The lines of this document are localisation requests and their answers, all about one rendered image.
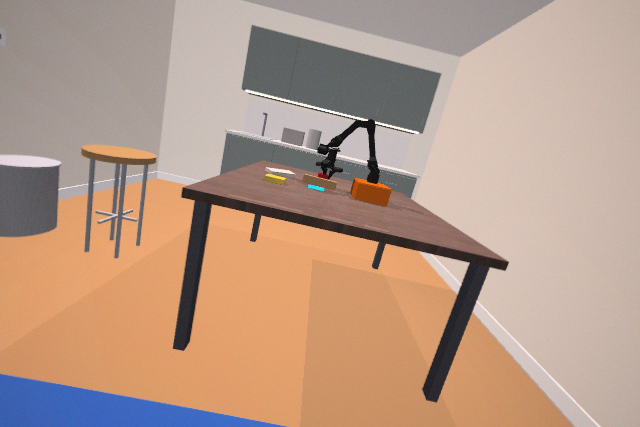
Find yellow rectangular block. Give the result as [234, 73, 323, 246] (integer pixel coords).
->
[264, 174, 286, 185]

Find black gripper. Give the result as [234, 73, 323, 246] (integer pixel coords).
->
[316, 156, 343, 180]

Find white flat rectangular block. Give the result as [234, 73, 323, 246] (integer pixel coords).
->
[265, 167, 296, 178]

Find tan flat bar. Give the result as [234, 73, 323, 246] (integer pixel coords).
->
[302, 174, 337, 191]

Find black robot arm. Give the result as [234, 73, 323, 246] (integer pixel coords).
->
[317, 119, 380, 184]

